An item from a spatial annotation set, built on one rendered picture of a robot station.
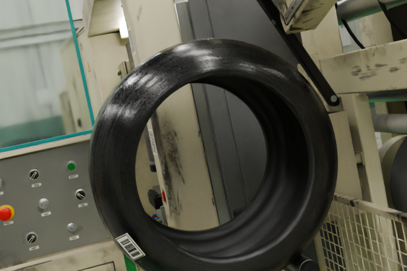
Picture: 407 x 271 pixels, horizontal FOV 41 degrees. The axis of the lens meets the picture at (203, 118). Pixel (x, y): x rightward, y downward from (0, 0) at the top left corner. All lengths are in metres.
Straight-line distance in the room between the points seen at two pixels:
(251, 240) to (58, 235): 0.72
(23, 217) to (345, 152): 1.04
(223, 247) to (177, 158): 0.27
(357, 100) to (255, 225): 0.47
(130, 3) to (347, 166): 0.75
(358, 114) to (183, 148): 0.51
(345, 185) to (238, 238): 0.36
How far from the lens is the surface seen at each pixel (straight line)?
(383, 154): 1.97
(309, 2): 1.38
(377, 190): 1.67
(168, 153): 1.50
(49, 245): 1.91
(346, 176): 1.60
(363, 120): 1.64
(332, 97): 1.58
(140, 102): 1.11
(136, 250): 1.15
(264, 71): 1.17
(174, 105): 1.50
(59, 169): 1.87
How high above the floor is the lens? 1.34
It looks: 3 degrees down
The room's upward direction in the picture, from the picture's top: 12 degrees counter-clockwise
